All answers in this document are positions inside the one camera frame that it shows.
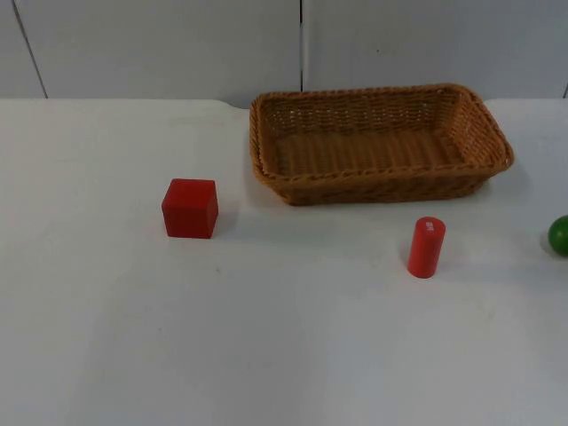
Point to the red cube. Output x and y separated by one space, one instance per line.
189 209

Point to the pale brown wicker basket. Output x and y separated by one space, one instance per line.
368 155

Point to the green ball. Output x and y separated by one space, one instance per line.
560 236

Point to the red cylinder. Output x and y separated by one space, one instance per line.
425 248

